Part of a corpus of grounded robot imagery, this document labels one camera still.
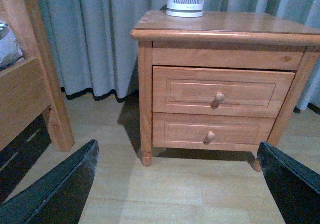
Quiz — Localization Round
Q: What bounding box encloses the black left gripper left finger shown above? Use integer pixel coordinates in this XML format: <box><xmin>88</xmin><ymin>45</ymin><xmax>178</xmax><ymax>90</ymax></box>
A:
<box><xmin>0</xmin><ymin>140</ymin><xmax>100</xmax><ymax>223</ymax></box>

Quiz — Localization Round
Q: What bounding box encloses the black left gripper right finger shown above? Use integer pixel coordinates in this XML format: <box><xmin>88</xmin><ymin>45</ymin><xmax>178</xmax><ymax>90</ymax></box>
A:
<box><xmin>257</xmin><ymin>142</ymin><xmax>320</xmax><ymax>223</ymax></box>

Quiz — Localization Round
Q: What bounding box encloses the wooden drawer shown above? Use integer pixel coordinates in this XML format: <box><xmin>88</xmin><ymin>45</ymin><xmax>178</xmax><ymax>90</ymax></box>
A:
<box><xmin>152</xmin><ymin>66</ymin><xmax>295</xmax><ymax>118</ymax></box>
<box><xmin>153</xmin><ymin>113</ymin><xmax>275</xmax><ymax>145</ymax></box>

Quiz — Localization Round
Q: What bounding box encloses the wooden nightstand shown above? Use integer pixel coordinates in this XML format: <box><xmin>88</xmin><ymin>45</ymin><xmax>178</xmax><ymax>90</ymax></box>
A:
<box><xmin>131</xmin><ymin>10</ymin><xmax>320</xmax><ymax>166</ymax></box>

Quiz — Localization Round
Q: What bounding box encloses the grey curtain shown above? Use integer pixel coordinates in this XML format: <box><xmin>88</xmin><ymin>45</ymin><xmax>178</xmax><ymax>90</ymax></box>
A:
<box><xmin>38</xmin><ymin>0</ymin><xmax>320</xmax><ymax>100</ymax></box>

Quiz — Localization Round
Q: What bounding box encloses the wooden bed frame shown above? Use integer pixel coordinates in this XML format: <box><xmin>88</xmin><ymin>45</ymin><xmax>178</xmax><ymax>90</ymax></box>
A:
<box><xmin>0</xmin><ymin>0</ymin><xmax>75</xmax><ymax>151</ymax></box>

